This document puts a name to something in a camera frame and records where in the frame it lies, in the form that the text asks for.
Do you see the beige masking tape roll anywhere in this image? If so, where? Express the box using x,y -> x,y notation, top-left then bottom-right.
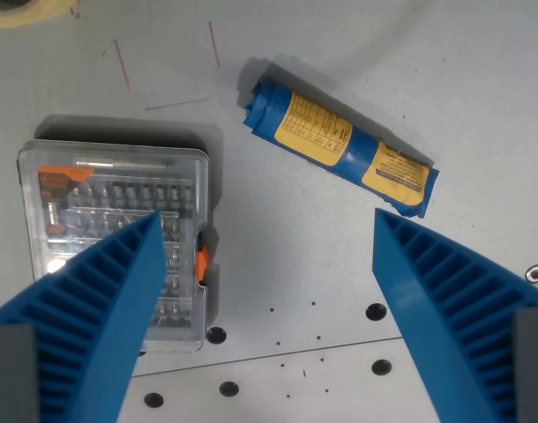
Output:
0,0 -> 79,29

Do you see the clear screwdriver bit set case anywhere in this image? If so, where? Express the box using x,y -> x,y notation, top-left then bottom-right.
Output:
16,138 -> 213,353

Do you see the rolled blue bag yellow label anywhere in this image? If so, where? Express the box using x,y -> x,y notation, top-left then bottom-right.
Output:
243,76 -> 441,219

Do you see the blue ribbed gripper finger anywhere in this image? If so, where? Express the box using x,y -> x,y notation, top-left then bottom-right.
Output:
0,210 -> 168,423
371,207 -> 538,423

